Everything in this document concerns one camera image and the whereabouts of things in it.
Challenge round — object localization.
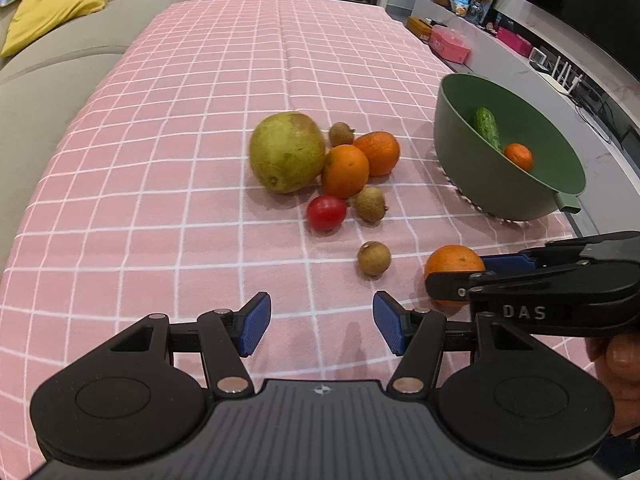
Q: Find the orange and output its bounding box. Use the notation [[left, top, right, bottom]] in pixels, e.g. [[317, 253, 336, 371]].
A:
[[503, 143, 534, 171], [424, 245, 486, 315], [321, 144, 370, 200], [354, 131, 400, 177]]

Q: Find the magenta box on console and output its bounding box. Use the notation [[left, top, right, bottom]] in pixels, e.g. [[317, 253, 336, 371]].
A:
[[497, 27, 533, 58]]

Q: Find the green colander bowl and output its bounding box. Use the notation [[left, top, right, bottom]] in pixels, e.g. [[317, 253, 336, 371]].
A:
[[433, 74, 586, 221]]

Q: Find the yellow cushion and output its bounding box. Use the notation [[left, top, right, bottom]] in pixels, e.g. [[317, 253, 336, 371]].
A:
[[1, 0, 107, 58]]

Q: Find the person's right hand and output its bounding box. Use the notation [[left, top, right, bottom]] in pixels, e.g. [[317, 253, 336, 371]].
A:
[[586, 334, 640, 434]]

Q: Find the pink checked tablecloth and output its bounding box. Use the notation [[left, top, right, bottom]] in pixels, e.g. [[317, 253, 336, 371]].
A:
[[1, 0, 572, 479]]

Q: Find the red cherry tomato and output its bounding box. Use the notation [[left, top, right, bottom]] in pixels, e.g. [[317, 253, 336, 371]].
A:
[[306, 194, 347, 232]]

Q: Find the white wifi router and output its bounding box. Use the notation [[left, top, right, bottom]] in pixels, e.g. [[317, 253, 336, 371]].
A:
[[537, 56, 585, 96]]

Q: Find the green cucumber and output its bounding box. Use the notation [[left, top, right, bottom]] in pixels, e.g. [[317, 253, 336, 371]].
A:
[[473, 107, 502, 152]]

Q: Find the yellow box on floor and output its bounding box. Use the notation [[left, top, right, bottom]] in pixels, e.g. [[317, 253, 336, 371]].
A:
[[406, 16, 433, 42]]

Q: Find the white tv console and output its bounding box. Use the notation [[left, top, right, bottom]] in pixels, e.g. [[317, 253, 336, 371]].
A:
[[412, 0, 639, 232]]

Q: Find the pink storage box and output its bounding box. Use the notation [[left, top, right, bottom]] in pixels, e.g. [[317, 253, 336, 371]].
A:
[[428, 25, 471, 64]]

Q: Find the beige sofa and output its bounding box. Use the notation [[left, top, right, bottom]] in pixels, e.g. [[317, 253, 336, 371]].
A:
[[1, 0, 189, 263]]

